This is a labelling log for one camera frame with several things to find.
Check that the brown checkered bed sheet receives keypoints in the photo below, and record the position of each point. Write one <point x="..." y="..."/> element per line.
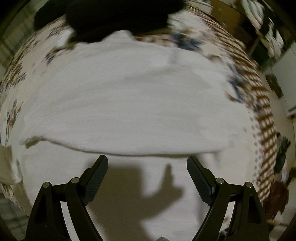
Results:
<point x="264" y="122"/>

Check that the white fuzzy garment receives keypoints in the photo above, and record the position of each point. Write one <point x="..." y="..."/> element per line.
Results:
<point x="126" y="97"/>

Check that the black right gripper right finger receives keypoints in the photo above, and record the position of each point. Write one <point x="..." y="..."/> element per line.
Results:
<point x="247" y="222"/>

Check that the black garment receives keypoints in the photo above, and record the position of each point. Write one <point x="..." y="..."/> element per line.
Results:
<point x="92" y="21"/>

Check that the floral bed blanket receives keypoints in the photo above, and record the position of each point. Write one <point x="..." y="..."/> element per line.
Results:
<point x="142" y="197"/>

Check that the chair with clothes pile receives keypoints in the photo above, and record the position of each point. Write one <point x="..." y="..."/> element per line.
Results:
<point x="263" y="19"/>

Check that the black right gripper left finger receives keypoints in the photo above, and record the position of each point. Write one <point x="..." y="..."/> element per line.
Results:
<point x="47" y="222"/>

